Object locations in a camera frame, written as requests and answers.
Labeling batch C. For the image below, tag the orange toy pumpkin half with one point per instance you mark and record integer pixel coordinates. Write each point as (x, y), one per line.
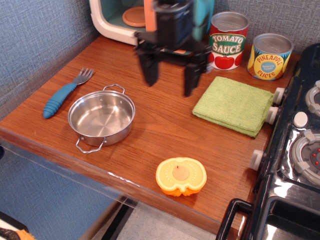
(181, 176)

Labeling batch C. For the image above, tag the orange microwave turntable plate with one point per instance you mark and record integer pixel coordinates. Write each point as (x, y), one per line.
(134, 17)

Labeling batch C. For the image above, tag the pineapple slices can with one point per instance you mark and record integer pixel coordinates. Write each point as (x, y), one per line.
(269, 56)

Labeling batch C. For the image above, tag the white stove knob rear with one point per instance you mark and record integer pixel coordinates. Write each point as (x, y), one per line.
(278, 95)

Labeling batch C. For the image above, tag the white stove knob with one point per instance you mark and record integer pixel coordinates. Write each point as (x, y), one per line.
(271, 115)
(278, 95)
(256, 159)

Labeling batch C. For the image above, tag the tomato sauce can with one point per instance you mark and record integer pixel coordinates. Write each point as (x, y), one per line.
(227, 38)

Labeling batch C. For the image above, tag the stainless steel pot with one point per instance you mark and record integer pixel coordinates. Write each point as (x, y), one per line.
(101, 118)

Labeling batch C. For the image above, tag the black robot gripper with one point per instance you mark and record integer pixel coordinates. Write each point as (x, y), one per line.
(180, 25)

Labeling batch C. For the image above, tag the black toy stove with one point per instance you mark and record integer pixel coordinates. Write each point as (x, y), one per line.
(286, 203)

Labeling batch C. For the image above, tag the white stove knob middle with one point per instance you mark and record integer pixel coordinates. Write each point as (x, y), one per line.
(271, 115)

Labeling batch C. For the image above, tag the white stove knob front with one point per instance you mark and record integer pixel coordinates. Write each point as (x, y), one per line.
(256, 159)

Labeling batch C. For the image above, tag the green folded cloth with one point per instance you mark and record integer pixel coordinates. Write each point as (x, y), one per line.
(234, 105)

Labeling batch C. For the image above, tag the blue handled fork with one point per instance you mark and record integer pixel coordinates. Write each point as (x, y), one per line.
(56, 101)

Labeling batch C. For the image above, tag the toy microwave oven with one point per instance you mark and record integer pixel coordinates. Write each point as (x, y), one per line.
(107, 18)

